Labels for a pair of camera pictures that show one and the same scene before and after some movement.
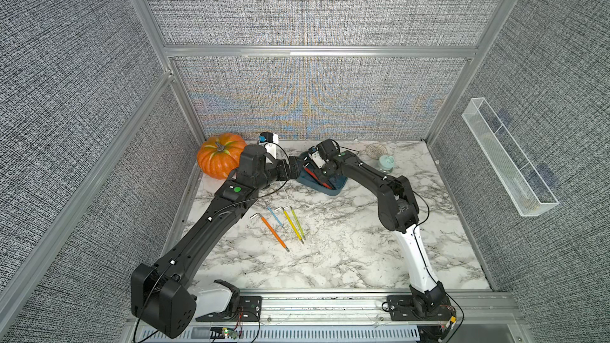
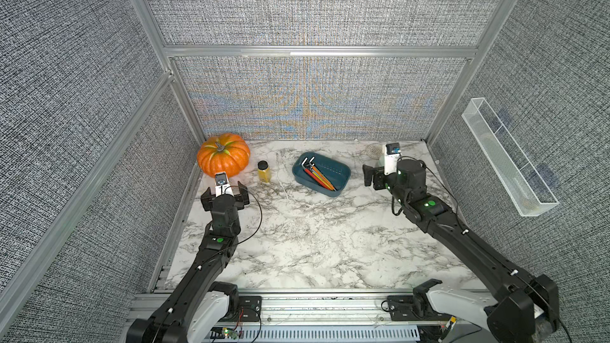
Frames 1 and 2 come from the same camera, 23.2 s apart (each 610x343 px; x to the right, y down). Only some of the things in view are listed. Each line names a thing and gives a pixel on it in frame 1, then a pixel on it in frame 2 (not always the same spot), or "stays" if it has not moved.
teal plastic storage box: [307, 181] stays
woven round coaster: [376, 150] stays
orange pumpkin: [218, 154] stays
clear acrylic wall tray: [526, 187] stays
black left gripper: [294, 171] to [241, 198]
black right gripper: [322, 175] to [372, 173]
